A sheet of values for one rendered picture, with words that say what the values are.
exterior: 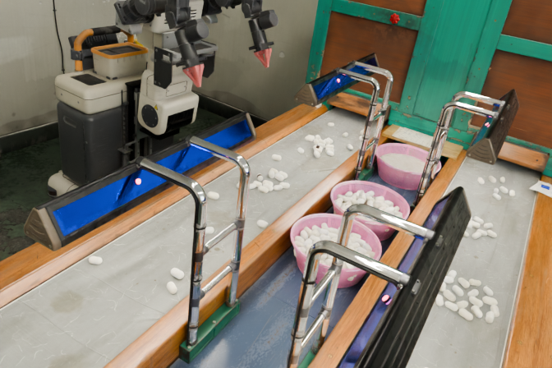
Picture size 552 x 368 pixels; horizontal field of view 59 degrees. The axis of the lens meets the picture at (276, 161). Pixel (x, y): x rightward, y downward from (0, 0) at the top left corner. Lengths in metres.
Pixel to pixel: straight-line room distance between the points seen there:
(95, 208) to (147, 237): 0.50
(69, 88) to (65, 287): 1.23
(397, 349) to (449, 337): 0.59
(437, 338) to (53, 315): 0.88
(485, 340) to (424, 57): 1.30
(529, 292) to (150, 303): 0.99
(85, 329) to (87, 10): 2.70
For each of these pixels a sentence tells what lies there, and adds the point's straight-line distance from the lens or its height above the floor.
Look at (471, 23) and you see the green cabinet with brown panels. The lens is 2.20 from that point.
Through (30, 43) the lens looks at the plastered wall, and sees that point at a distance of 3.42.
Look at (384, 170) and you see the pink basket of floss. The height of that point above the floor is 0.73.
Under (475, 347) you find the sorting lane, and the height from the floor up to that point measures 0.74.
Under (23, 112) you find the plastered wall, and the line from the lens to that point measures 3.52.
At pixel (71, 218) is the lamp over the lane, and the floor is 1.08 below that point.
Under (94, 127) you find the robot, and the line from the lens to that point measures 2.31.
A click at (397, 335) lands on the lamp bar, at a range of 0.73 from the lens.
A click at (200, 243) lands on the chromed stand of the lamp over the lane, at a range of 0.97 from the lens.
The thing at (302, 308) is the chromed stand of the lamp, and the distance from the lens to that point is 0.90.
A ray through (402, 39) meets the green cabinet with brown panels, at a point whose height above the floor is 1.16.
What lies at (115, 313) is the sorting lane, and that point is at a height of 0.74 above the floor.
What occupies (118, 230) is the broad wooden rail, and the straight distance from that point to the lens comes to 1.42.
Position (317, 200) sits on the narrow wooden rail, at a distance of 1.61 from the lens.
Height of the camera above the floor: 1.59
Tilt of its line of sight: 27 degrees down
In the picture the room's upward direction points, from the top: 8 degrees clockwise
